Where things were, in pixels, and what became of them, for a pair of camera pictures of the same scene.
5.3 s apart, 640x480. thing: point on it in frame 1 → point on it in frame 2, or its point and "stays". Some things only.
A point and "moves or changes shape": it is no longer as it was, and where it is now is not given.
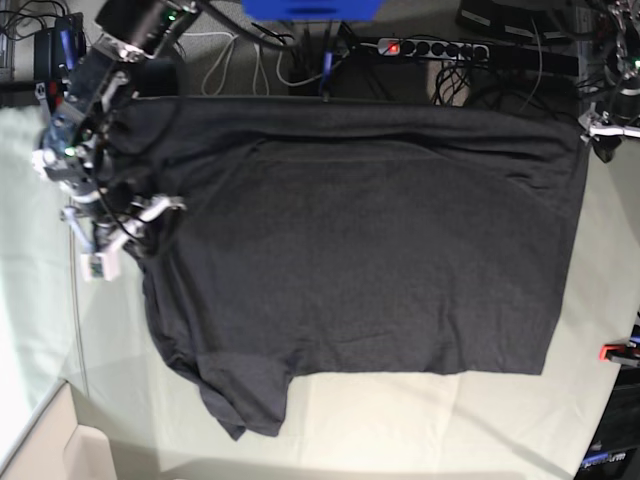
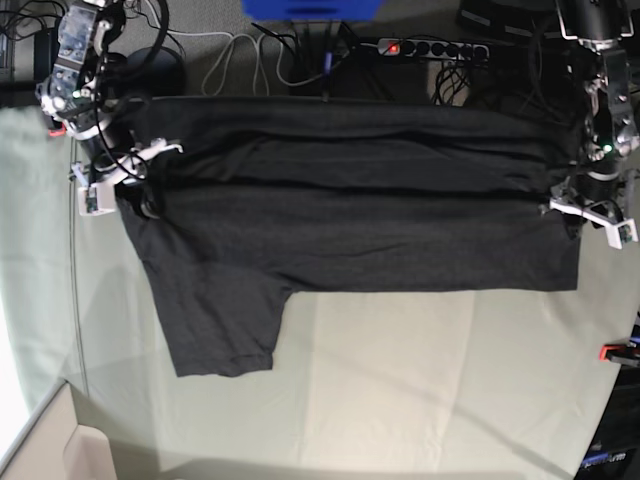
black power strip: x=439 y=49 stays
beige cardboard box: x=53 y=446 stays
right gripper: x=604 y=133 → x=588 y=193
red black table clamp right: x=628 y=353 stays
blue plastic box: x=316 y=10 stays
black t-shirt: x=306 y=235 moves or changes shape
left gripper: x=108 y=222 → x=112 y=164
